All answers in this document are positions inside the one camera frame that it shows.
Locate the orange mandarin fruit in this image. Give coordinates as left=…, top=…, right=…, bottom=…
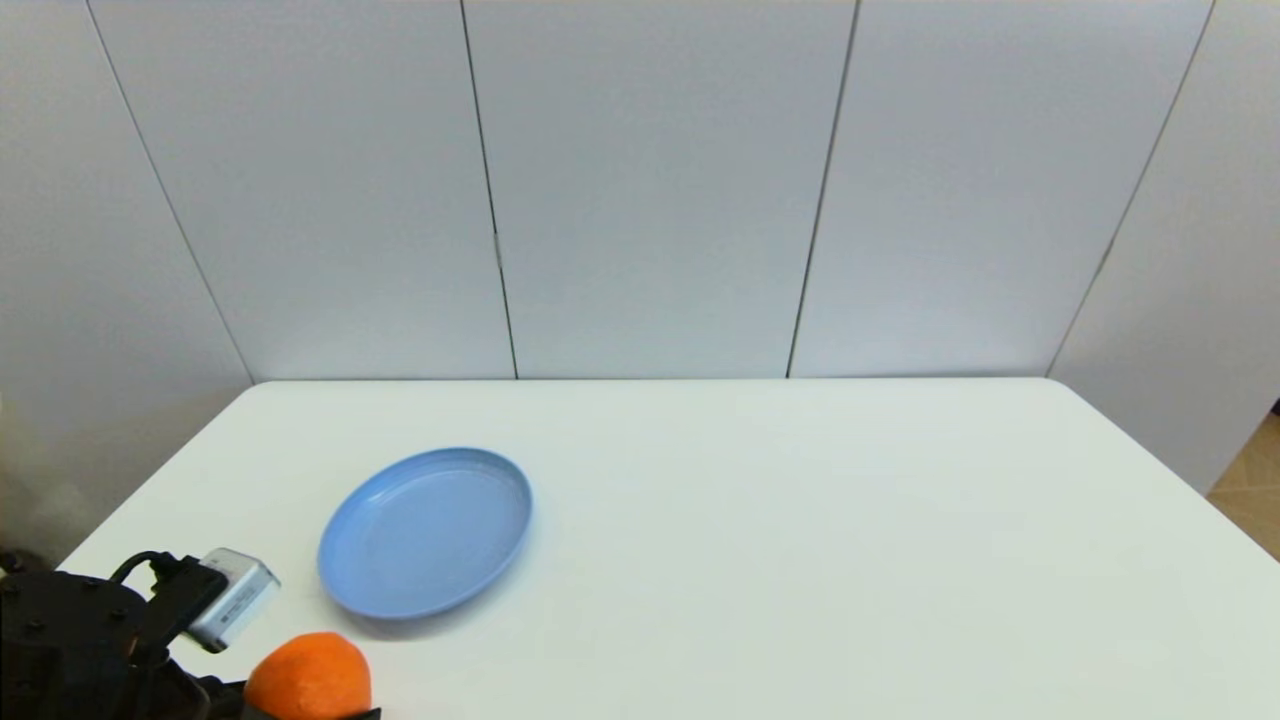
left=243, top=631, right=374, bottom=720

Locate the blue round plastic plate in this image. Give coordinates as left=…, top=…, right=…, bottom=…
left=317, top=446, right=534, bottom=620

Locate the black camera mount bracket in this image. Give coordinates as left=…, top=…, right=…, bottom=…
left=138, top=562, right=229, bottom=646

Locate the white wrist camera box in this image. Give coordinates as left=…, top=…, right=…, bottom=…
left=186, top=547, right=282, bottom=654

